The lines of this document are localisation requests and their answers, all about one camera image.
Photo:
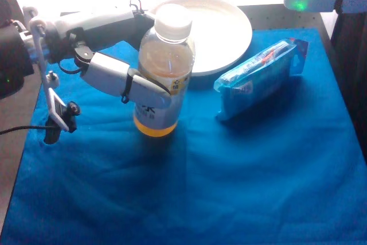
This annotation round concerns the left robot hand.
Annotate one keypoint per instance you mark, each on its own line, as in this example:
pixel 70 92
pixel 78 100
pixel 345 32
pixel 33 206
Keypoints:
pixel 109 75

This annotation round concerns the orange juice bottle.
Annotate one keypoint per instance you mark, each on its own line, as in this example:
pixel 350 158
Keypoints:
pixel 163 55

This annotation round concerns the white round plate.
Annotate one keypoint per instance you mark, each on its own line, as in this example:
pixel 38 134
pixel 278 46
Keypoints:
pixel 218 32

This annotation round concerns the blue cloth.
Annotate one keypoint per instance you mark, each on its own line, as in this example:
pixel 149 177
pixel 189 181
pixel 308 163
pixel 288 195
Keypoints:
pixel 200 184

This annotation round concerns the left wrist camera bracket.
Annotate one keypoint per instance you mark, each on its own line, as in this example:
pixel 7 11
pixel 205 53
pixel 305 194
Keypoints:
pixel 54 104

